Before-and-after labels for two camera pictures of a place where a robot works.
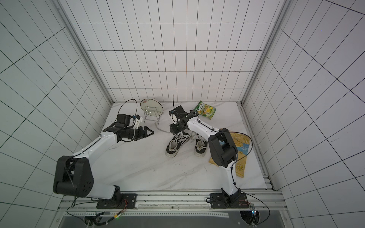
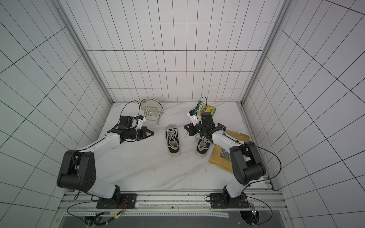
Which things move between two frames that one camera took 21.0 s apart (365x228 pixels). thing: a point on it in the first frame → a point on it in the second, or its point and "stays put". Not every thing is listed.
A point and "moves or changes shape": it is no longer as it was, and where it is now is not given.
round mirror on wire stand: [151, 109] stays put
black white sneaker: [176, 141] moves or changes shape
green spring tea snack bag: [205, 110] stays put
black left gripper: [144, 135] stays put
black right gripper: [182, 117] → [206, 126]
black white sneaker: [200, 146] stays put
